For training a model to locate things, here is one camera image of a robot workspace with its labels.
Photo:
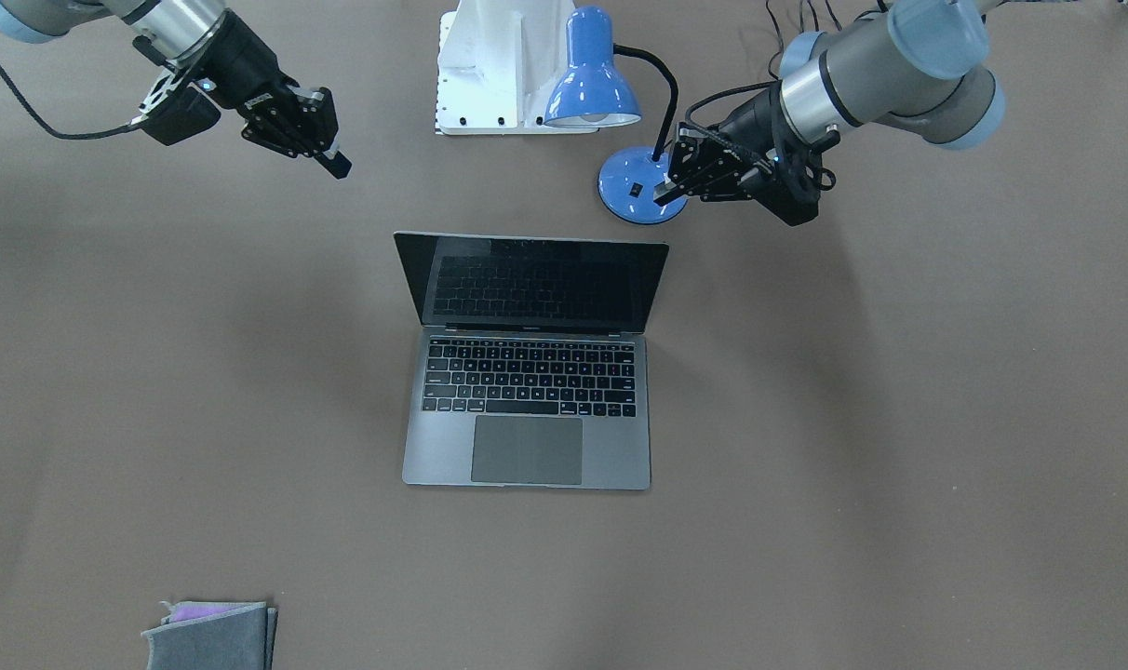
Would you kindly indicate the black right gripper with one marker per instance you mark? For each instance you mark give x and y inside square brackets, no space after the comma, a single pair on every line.
[239,62]

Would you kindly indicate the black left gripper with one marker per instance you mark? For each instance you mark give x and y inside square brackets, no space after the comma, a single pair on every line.
[748,122]

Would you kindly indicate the grey laptop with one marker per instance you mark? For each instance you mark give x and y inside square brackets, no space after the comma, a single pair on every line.
[531,368]

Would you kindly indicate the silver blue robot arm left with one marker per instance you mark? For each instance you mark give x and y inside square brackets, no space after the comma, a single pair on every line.
[917,66]

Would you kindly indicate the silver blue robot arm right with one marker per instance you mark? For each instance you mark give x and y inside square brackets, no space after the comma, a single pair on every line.
[171,34]

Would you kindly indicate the blue desk lamp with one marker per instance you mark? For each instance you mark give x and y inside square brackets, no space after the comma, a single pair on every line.
[594,94]

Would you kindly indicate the folded grey purple cloth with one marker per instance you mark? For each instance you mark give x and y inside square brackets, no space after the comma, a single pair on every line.
[213,635]

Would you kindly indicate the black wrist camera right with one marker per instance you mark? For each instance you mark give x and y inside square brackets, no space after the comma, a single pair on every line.
[174,110]

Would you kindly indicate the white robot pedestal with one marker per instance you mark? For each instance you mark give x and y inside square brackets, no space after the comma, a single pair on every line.
[498,63]

